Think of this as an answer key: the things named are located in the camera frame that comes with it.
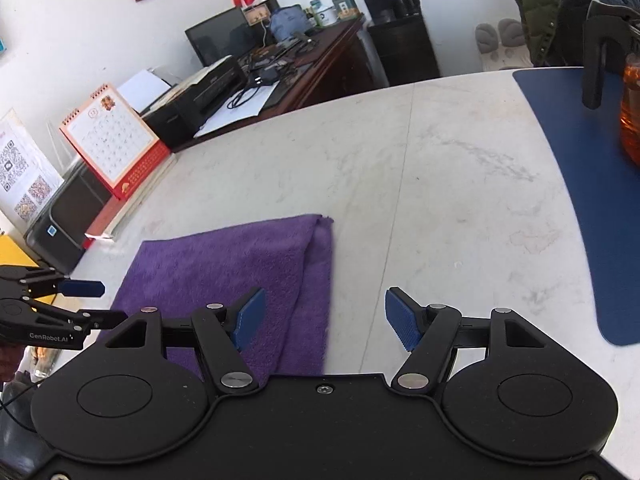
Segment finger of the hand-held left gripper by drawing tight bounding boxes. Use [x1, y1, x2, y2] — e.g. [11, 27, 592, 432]
[20, 299, 128, 333]
[0, 265, 107, 306]

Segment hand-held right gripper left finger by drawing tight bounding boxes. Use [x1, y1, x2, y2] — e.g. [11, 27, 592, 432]
[102, 287, 267, 392]

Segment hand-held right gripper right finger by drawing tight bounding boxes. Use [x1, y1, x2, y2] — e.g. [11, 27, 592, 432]
[385, 286, 546, 392]

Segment purple towel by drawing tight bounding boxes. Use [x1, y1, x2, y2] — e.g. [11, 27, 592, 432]
[95, 214, 335, 376]

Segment black case with blue sticker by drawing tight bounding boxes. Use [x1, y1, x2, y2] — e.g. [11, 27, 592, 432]
[24, 160, 113, 276]

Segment red hardcover book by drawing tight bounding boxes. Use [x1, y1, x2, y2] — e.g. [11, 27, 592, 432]
[84, 152, 178, 248]

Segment white code sign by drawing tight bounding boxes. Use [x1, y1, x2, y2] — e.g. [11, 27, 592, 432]
[0, 107, 66, 233]

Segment red desk calendar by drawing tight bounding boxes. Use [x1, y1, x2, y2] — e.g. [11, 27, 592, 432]
[59, 83, 172, 201]

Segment white paper sheets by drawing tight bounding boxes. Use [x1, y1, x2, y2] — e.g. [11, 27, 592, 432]
[192, 82, 278, 138]

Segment black printer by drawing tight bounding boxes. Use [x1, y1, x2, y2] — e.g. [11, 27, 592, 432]
[142, 55, 248, 151]

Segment blue table mat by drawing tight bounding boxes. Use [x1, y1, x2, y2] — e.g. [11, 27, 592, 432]
[512, 66, 640, 347]

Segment dark wooden desk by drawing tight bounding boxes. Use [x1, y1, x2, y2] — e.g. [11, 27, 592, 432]
[172, 15, 373, 153]

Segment black water dispenser cabinet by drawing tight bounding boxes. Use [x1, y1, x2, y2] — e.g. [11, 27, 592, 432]
[356, 0, 441, 88]

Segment black computer monitor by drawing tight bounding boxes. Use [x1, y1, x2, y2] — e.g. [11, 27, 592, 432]
[185, 6, 258, 68]

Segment grey blue bag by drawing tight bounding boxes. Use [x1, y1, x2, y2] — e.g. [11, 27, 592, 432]
[269, 4, 307, 43]

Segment green puffer jacket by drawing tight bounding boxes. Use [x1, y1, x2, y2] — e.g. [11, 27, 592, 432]
[507, 0, 581, 68]

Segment thin black cable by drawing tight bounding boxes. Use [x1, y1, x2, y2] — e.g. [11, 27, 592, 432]
[0, 380, 43, 433]

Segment black power adapter with cable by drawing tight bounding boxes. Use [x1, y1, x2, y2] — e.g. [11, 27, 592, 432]
[227, 71, 281, 111]

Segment glass teapot with black handle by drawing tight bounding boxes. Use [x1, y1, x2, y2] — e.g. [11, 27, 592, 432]
[582, 0, 640, 167]

